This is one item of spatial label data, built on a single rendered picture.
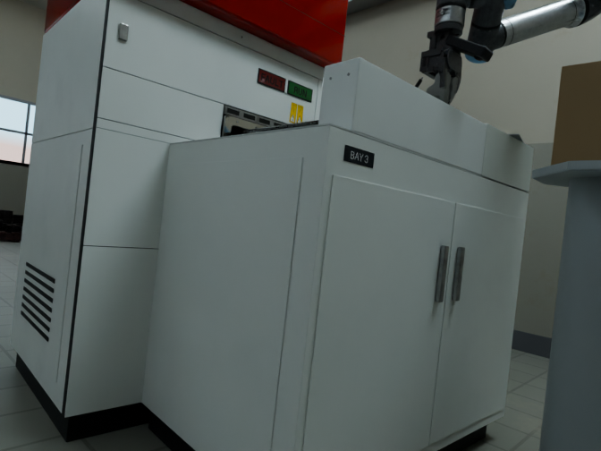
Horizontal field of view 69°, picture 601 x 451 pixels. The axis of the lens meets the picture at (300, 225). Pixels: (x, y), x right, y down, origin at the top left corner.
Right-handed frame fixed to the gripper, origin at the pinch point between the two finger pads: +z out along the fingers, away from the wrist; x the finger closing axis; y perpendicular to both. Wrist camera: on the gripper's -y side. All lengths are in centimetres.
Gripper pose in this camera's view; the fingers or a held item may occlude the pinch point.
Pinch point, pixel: (447, 104)
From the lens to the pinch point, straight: 123.7
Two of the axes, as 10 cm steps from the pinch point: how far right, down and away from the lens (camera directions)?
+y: -6.8, -0.8, 7.3
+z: -1.1, 9.9, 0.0
